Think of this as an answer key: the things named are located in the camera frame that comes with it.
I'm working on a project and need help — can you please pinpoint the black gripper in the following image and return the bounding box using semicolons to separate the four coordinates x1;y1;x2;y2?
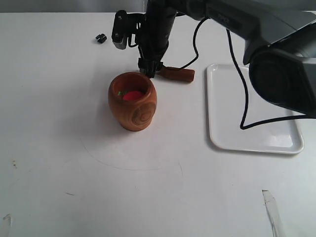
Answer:
137;0;177;77

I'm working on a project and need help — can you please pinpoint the dark wooden pestle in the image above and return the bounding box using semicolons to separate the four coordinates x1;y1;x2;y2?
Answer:
147;65;195;83

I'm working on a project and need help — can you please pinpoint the red object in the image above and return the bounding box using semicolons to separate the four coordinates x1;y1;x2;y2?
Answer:
123;90;144;101

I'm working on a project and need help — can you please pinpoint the wooden mortar cup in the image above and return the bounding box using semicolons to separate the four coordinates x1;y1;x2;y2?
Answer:
108;72;157;131

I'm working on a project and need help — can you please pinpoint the white rectangular plastic tray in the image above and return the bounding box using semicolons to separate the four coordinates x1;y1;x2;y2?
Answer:
205;64;305;155

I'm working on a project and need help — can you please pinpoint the clear tape strip right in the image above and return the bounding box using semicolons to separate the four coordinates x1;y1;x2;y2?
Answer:
262;190;286;237

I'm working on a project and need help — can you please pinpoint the clear tape strip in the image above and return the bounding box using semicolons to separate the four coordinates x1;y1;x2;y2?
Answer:
262;190;286;237
0;214;11;237

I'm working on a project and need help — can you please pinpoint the clear tape strip left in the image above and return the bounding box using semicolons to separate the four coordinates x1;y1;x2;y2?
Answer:
0;214;11;237

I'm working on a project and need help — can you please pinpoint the black cable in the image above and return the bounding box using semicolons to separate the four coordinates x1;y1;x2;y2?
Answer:
164;14;308;130

